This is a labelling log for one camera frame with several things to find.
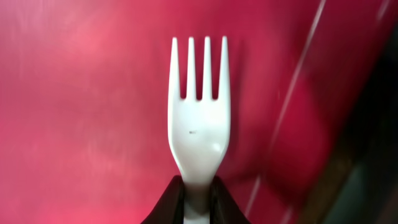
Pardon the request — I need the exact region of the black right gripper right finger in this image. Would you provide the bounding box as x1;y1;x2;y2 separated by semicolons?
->
210;176;250;224

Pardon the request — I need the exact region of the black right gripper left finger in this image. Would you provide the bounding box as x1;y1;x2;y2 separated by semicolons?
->
141;175;185;224

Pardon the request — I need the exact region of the white plastic fork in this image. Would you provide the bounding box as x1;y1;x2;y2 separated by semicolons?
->
167;37;231;223

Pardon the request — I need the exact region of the red plastic tray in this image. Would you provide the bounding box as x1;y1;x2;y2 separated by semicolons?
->
1;0;397;223

